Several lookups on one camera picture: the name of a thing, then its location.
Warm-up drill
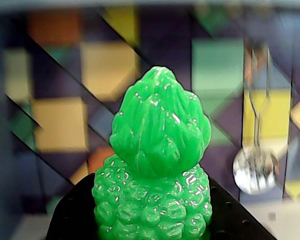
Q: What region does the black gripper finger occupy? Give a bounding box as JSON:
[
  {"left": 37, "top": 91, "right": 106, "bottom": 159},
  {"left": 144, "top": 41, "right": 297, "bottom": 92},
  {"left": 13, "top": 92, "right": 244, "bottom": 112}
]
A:
[
  {"left": 206, "top": 177, "right": 278, "bottom": 240},
  {"left": 44, "top": 171, "right": 101, "bottom": 240}
]

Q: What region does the green plastic pineapple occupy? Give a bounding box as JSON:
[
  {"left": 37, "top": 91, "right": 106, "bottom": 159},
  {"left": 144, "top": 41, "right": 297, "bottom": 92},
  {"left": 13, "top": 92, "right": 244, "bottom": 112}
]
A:
[{"left": 91, "top": 65, "right": 213, "bottom": 240}]

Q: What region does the steel toy ladle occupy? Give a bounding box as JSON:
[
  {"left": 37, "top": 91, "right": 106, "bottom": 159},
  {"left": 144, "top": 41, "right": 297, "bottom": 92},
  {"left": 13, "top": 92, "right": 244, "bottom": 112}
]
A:
[{"left": 231, "top": 39, "right": 281, "bottom": 196}]

